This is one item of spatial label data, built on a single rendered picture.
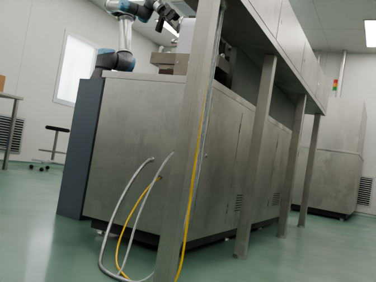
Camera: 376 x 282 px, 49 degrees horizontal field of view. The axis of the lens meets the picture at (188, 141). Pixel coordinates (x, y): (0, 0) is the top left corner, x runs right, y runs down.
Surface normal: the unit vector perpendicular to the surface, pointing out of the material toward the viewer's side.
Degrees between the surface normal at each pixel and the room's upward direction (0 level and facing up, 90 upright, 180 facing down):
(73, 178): 90
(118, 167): 90
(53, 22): 90
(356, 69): 90
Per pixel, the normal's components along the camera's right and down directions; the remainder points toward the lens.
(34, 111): 0.89, 0.13
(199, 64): -0.42, -0.11
